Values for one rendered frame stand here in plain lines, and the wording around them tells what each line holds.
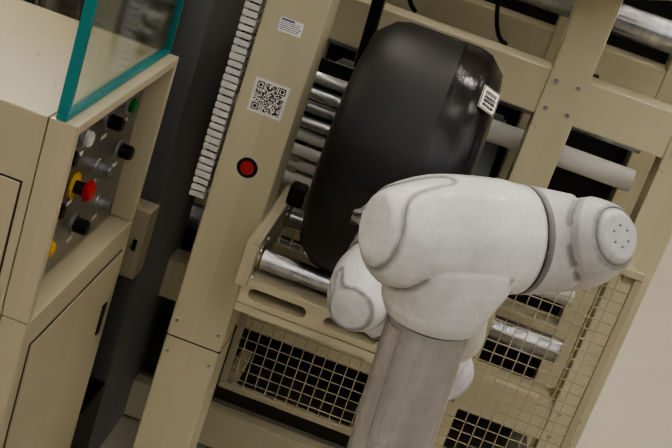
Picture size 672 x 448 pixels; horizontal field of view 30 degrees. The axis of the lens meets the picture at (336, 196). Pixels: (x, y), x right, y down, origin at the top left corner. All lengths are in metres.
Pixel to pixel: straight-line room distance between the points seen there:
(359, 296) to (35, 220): 0.56
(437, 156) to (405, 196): 1.02
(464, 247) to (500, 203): 0.07
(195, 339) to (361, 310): 0.96
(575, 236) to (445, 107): 1.02
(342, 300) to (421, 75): 0.67
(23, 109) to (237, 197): 0.75
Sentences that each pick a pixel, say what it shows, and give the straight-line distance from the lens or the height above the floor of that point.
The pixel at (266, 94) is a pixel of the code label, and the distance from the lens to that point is 2.61.
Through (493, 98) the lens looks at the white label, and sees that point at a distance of 2.50.
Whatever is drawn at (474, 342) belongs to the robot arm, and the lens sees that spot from 1.88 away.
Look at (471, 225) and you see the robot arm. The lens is 1.39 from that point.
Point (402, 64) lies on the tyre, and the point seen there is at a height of 1.40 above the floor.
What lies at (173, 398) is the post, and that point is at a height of 0.47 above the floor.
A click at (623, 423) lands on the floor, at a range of 4.70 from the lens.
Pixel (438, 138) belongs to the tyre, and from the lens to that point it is 2.41.
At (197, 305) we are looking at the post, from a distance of 2.81.
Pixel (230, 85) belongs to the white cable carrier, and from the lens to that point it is 2.64.
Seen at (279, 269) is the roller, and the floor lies 0.90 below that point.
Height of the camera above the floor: 2.00
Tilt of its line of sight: 21 degrees down
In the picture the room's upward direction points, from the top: 19 degrees clockwise
